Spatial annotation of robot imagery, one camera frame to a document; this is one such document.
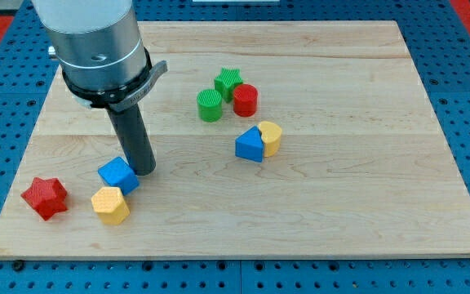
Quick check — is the red cylinder block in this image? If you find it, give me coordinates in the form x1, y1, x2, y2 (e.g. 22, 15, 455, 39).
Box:
233, 83, 259, 117

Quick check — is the green star block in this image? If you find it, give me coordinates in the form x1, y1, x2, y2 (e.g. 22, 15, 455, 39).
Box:
214, 68, 243, 103

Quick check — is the green cylinder block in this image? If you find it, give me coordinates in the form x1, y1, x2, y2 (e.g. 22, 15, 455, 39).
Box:
197, 89, 223, 123

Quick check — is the yellow heart block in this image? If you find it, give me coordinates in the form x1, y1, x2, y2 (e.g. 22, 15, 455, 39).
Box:
257, 121, 282, 158

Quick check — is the yellow hexagon block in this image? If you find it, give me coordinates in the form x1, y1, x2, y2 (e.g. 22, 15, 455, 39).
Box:
91, 187, 131, 225

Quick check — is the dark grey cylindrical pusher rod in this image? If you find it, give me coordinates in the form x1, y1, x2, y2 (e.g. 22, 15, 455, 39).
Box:
107, 105, 156, 176

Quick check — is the blue triangle block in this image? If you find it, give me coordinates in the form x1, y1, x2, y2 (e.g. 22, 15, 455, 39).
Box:
235, 126, 264, 163

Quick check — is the wooden board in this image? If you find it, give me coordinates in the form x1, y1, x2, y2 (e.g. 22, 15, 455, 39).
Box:
0, 20, 470, 261

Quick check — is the blue cube block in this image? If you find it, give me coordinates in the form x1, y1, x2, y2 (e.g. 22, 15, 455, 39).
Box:
97, 157, 140, 195

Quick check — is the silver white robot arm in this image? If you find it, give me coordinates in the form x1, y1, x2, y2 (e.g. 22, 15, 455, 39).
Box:
32, 0, 167, 176

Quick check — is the black clamp ring with bracket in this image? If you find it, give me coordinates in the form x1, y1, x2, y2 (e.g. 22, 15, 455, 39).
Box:
61, 48, 168, 113

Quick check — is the red star block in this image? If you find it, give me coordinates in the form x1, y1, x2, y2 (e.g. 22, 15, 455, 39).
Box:
20, 177, 68, 221

